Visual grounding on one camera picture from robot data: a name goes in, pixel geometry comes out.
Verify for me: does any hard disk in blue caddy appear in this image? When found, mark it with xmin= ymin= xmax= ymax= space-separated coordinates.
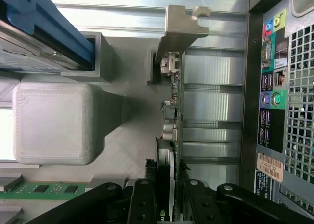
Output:
xmin=0 ymin=0 xmax=96 ymax=74

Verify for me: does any green RAM stick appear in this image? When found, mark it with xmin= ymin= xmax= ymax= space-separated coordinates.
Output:
xmin=0 ymin=181 xmax=89 ymax=200

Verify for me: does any black open PC case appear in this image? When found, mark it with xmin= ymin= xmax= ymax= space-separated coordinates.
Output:
xmin=241 ymin=0 xmax=314 ymax=224

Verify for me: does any orange barcode sticker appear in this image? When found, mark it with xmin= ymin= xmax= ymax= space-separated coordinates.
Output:
xmin=256 ymin=152 xmax=285 ymax=183

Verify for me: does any grey printed parts rack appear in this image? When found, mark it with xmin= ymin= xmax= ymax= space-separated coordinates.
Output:
xmin=0 ymin=31 xmax=183 ymax=224

